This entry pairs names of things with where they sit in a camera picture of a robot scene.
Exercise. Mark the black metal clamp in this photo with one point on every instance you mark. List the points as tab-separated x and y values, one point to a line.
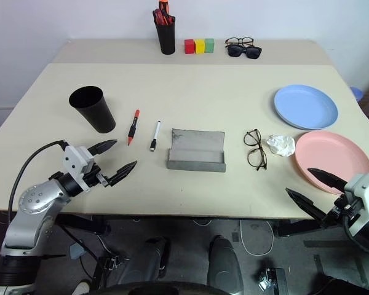
273	279

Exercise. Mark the black-framed clear glasses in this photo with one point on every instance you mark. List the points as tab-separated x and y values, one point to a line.
242	39

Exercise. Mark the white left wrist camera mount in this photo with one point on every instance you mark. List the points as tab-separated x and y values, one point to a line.
73	159

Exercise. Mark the orange marker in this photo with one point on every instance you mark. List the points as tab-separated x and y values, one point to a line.
164	6

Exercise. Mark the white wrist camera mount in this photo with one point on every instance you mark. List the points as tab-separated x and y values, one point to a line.
364	190
73	159

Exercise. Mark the open grey glasses case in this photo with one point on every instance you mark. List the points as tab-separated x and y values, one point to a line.
196	150

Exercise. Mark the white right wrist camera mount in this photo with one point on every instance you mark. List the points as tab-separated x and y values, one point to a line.
364	190

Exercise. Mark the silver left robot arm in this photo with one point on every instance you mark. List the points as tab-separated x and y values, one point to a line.
34	199

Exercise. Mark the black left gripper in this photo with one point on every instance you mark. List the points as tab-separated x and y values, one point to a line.
93	178

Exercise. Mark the red marker pen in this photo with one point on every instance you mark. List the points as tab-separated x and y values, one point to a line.
133	127

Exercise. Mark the green wooden block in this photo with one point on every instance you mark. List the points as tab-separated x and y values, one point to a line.
209	45

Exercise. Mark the grey-blue plastic piece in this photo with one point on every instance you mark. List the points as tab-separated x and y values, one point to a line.
77	250

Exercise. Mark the pink plate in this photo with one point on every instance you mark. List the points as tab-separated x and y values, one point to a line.
329	156

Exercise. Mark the white marker pen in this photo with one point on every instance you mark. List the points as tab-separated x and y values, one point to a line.
156	135

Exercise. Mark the crumpled white paper ball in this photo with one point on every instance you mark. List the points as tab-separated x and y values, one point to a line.
280	144

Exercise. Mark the blue round bin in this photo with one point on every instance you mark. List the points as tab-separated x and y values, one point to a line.
356	92

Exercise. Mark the dark rounded shape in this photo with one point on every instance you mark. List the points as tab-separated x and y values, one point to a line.
155	255
223	264

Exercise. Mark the black table frame bar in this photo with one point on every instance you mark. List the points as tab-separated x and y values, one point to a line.
80	224
298	228

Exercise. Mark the empty black cup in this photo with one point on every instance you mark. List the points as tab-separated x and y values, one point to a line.
95	113

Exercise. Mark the tortoiseshell round glasses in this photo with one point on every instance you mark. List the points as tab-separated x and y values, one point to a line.
261	149

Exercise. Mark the white shoe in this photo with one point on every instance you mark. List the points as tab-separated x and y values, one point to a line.
81	287

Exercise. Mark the blue plate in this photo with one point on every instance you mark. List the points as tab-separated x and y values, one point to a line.
304	106

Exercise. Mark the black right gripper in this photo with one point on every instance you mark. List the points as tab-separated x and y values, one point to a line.
341	212

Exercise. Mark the black sunglasses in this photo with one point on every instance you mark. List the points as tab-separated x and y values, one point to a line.
235	50

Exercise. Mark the red wooden block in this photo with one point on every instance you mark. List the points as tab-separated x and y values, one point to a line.
189	46

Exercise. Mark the yellow wooden block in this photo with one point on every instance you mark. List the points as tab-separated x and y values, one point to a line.
200	46

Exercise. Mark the black pen holder cup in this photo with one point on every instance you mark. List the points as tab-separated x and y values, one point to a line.
166	38

